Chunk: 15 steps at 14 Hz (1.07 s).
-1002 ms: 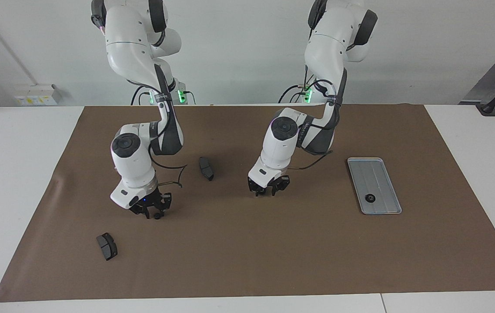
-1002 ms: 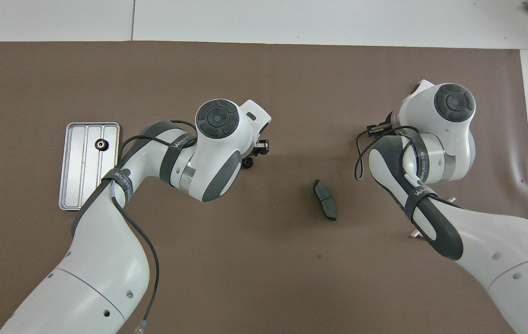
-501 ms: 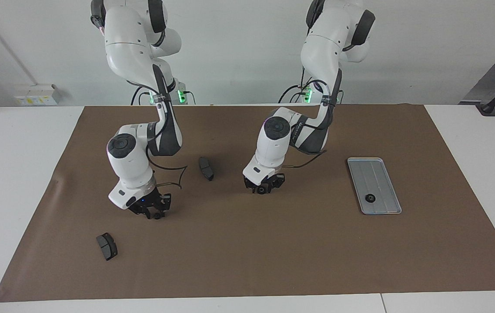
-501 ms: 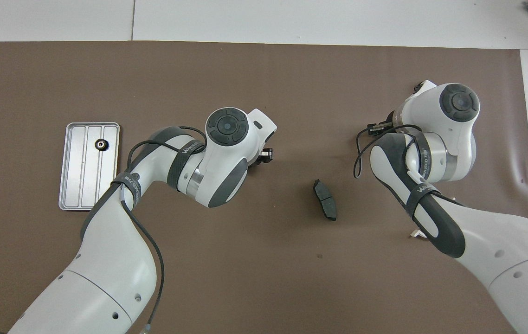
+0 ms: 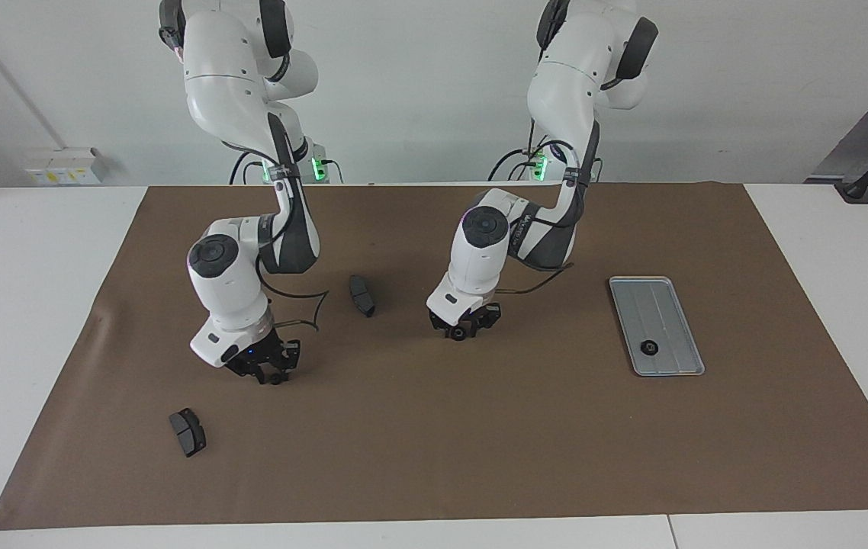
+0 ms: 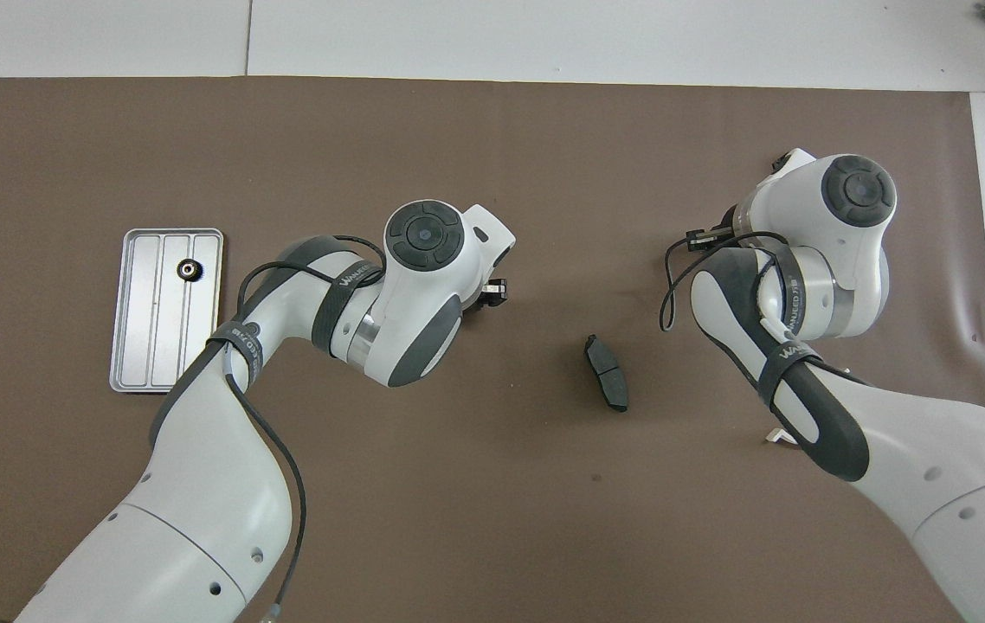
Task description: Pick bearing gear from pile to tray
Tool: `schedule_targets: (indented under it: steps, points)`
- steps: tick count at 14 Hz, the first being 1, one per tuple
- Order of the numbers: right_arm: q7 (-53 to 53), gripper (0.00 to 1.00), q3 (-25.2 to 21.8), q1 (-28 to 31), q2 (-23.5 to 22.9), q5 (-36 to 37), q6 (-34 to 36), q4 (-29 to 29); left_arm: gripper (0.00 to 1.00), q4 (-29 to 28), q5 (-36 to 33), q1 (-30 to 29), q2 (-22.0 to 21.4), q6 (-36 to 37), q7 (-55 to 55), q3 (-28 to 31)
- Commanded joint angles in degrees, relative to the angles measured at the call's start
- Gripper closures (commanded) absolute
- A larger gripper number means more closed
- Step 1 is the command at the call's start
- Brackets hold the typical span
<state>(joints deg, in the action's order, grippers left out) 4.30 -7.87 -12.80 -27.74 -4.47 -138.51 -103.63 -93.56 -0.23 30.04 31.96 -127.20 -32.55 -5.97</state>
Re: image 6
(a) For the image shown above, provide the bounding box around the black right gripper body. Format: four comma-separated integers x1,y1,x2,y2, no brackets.
685,204,741,254

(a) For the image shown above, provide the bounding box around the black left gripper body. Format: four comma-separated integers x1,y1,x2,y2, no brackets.
460,277,511,312

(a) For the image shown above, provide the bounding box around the silver metal tray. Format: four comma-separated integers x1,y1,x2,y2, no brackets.
109,228,225,395

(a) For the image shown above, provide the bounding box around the long dark brake pad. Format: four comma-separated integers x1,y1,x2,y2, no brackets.
583,334,630,414

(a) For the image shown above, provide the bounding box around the brown paper mat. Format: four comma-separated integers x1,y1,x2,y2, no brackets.
0,76,985,623

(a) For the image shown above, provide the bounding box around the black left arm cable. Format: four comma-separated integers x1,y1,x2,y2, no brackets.
220,234,389,623

